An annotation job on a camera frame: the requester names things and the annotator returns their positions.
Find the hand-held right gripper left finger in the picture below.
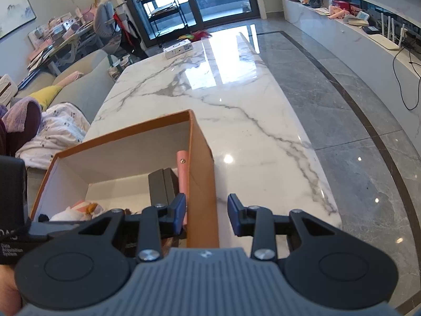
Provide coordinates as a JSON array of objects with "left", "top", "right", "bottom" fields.
[{"left": 49, "top": 194, "right": 187, "bottom": 264}]

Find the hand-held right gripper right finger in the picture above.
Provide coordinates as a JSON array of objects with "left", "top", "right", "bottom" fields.
[{"left": 228, "top": 194, "right": 362, "bottom": 264}]

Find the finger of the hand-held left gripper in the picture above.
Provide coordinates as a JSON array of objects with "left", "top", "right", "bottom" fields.
[{"left": 30, "top": 222, "right": 83, "bottom": 238}]

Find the white plush with pink stripes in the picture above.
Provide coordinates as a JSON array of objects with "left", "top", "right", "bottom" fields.
[{"left": 38, "top": 201, "right": 94, "bottom": 222}]

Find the black box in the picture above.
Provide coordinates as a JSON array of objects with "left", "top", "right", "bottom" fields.
[{"left": 148, "top": 168, "right": 180, "bottom": 209}]

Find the orange cardboard box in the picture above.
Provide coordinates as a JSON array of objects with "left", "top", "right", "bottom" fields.
[{"left": 29, "top": 109, "right": 220, "bottom": 249}]

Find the pink wallet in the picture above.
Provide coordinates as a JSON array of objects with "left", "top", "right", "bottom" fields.
[{"left": 176, "top": 150, "right": 190, "bottom": 235}]

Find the person's left hand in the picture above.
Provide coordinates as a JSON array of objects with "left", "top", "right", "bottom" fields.
[{"left": 0, "top": 265, "right": 22, "bottom": 315}]

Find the white printed blanket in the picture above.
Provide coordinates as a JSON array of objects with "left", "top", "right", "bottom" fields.
[{"left": 16, "top": 103, "right": 91, "bottom": 169}]

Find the yellow pillow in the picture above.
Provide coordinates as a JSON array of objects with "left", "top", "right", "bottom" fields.
[{"left": 16, "top": 85, "right": 64, "bottom": 106}]

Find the white handbag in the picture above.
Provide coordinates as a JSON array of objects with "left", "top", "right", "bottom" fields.
[{"left": 0, "top": 74, "right": 19, "bottom": 105}]

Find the pink pillow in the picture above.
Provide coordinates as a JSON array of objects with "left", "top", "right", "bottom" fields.
[{"left": 53, "top": 71, "right": 81, "bottom": 87}]

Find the grey sofa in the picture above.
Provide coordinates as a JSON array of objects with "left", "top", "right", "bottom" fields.
[{"left": 15, "top": 49, "right": 116, "bottom": 172}]

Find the cluttered side table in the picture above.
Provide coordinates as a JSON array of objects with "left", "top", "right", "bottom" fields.
[{"left": 107, "top": 54, "right": 139, "bottom": 82}]

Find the small white box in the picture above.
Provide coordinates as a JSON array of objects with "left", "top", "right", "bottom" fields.
[{"left": 163, "top": 39, "right": 193, "bottom": 60}]

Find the cluttered desk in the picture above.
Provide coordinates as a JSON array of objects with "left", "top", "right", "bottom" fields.
[{"left": 26, "top": 12, "right": 100, "bottom": 77}]

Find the colourful feather toy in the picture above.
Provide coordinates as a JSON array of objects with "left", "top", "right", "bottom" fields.
[{"left": 177, "top": 29, "right": 213, "bottom": 42}]

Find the black and red jacket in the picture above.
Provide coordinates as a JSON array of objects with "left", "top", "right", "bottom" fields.
[{"left": 113, "top": 11, "right": 149, "bottom": 60}]

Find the framed landscape picture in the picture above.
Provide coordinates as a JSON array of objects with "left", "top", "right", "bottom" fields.
[{"left": 0, "top": 0, "right": 37, "bottom": 41}]

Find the grey office chair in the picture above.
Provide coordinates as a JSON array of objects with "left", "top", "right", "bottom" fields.
[{"left": 93, "top": 1, "right": 123, "bottom": 55}]

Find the black shelving rack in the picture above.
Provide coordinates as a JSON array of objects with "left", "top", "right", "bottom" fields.
[{"left": 136, "top": 0, "right": 190, "bottom": 47}]

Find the white marble television console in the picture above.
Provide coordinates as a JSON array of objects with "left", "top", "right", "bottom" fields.
[{"left": 282, "top": 0, "right": 421, "bottom": 114}]

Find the pink object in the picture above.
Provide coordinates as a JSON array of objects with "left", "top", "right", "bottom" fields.
[{"left": 330, "top": 5, "right": 350, "bottom": 19}]

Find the white router with antennas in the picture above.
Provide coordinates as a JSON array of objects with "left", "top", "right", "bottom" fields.
[{"left": 374, "top": 15, "right": 409, "bottom": 51}]

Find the black cable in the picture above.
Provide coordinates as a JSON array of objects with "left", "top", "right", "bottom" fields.
[{"left": 392, "top": 48, "right": 421, "bottom": 111}]

